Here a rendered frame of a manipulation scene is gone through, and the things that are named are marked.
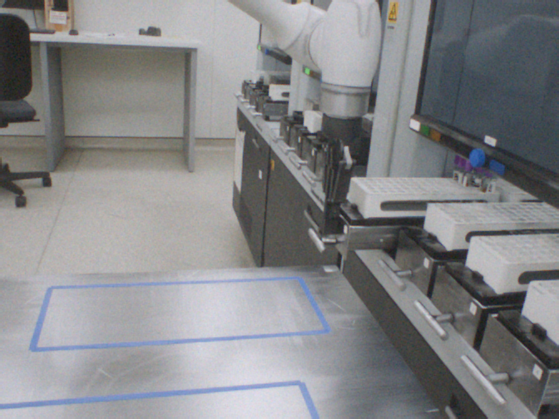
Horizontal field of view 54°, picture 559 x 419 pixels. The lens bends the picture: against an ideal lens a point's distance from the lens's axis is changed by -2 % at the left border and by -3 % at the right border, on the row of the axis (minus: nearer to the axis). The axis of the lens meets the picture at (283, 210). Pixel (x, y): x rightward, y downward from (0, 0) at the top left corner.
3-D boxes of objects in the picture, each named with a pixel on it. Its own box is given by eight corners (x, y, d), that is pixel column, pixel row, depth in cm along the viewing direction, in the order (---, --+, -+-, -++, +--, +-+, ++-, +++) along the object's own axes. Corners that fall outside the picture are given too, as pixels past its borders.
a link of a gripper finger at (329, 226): (339, 199, 109) (341, 201, 109) (336, 233, 112) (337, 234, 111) (325, 199, 109) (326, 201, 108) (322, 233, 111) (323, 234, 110)
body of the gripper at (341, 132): (369, 120, 100) (363, 169, 103) (353, 110, 108) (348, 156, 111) (330, 118, 98) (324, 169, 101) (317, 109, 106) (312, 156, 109)
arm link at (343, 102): (360, 81, 106) (357, 112, 108) (315, 79, 104) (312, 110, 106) (378, 89, 98) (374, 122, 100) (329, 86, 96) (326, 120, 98)
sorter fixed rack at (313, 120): (386, 131, 189) (388, 113, 187) (398, 139, 180) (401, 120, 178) (302, 129, 182) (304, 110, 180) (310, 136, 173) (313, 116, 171)
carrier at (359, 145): (366, 159, 146) (368, 136, 143) (358, 159, 145) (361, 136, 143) (351, 148, 156) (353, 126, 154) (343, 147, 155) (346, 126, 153)
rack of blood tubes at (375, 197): (471, 204, 123) (476, 178, 121) (496, 221, 114) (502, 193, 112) (346, 205, 116) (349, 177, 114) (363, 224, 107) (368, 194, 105)
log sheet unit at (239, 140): (233, 181, 303) (236, 116, 290) (241, 199, 278) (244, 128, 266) (229, 181, 302) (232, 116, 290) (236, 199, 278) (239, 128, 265)
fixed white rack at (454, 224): (551, 230, 111) (558, 202, 109) (586, 251, 102) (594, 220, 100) (420, 234, 104) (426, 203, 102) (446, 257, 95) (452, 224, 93)
